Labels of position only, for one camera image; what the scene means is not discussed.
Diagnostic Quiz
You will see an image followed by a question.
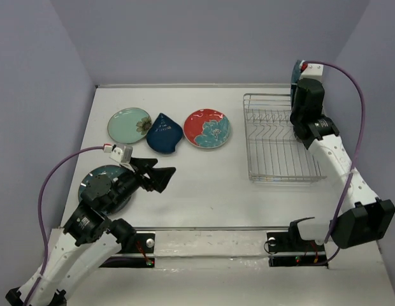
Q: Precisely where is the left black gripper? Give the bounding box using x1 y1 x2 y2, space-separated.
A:
108 156 177 212

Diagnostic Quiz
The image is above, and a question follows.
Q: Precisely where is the teal scalloped plate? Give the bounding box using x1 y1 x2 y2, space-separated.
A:
290 60 304 105

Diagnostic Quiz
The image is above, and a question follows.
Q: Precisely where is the dark blue teardrop plate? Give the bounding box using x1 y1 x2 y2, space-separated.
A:
146 113 183 154

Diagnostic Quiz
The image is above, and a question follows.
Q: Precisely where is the blue speckled round plate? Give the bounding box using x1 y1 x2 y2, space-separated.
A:
78 164 132 215

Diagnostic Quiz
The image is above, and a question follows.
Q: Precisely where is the light green flower plate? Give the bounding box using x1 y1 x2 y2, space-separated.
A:
107 107 152 144

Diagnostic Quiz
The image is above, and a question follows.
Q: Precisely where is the red and teal plate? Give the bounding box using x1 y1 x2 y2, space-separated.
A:
183 108 232 149

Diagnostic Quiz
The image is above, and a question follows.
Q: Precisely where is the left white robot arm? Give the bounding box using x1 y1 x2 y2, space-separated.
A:
6 157 176 305

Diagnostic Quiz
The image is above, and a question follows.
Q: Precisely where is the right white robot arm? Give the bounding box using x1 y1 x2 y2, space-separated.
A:
287 78 395 250

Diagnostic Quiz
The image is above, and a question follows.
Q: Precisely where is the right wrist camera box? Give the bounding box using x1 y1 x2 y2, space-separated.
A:
299 62 324 82

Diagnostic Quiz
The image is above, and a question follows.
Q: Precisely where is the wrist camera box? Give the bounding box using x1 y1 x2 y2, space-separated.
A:
110 144 133 167
299 62 324 82

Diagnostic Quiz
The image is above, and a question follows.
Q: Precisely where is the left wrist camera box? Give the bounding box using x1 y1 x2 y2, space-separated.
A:
110 144 133 167

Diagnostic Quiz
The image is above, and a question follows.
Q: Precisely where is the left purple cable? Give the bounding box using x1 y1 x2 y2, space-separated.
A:
24 145 113 303

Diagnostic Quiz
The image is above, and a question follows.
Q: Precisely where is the metal wire dish rack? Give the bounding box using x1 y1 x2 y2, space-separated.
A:
243 93 325 184

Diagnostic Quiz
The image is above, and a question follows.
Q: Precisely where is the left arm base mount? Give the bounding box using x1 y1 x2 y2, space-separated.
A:
100 231 155 268

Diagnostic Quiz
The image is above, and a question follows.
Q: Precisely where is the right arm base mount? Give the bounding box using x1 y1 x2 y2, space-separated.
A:
263 217 328 267

